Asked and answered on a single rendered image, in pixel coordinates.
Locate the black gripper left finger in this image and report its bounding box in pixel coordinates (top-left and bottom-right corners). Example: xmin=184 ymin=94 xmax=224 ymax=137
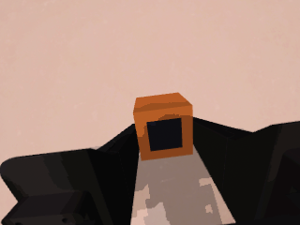
xmin=0 ymin=124 xmax=140 ymax=225

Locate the orange-brown block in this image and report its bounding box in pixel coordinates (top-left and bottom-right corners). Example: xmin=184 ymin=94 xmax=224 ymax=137
xmin=133 ymin=93 xmax=193 ymax=161

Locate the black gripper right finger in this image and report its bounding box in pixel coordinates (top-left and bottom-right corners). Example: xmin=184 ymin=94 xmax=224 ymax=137
xmin=193 ymin=117 xmax=300 ymax=222

